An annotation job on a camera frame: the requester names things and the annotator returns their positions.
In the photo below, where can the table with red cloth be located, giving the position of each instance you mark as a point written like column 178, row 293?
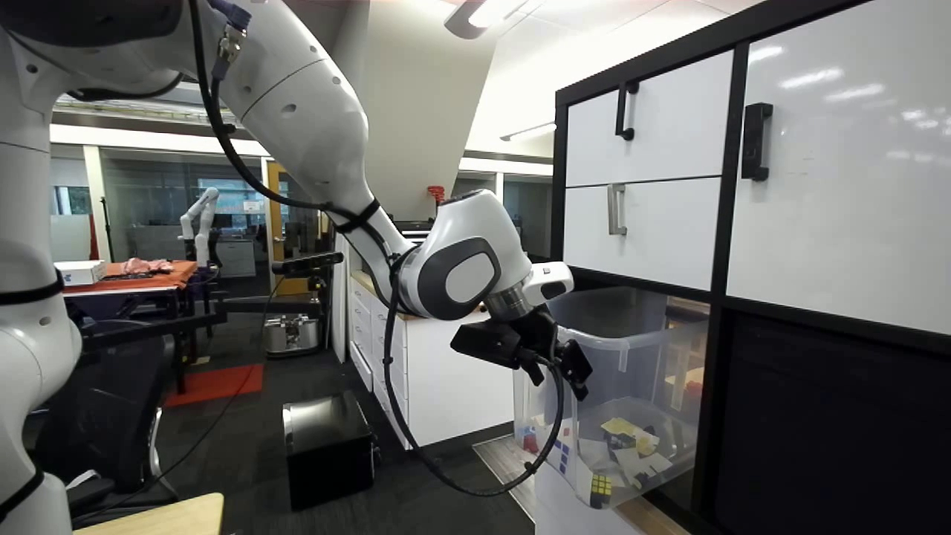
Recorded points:
column 150, row 297

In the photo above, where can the rubiks cube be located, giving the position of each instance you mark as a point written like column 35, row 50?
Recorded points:
column 602, row 490

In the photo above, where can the black box on floor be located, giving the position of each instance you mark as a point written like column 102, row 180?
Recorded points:
column 328, row 450

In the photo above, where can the black upper drawer handle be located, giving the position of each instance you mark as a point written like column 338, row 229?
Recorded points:
column 624, row 111

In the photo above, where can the white counter cabinet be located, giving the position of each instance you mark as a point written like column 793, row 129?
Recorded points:
column 440, row 392

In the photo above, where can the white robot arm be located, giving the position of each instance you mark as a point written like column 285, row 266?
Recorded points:
column 258, row 64

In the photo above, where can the silver lower drawer handle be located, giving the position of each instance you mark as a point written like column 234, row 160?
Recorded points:
column 616, row 197

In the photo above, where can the clear plastic storage bin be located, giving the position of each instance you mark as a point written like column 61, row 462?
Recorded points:
column 640, row 420

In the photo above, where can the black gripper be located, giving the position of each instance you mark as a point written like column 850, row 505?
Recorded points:
column 527, row 342

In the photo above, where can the red floor mat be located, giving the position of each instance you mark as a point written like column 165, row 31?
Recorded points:
column 217, row 383

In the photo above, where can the black cabinet with white drawers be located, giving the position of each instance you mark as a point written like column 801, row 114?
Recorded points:
column 827, row 382

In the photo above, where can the black cabinet door handle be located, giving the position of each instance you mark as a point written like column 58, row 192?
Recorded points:
column 755, row 140

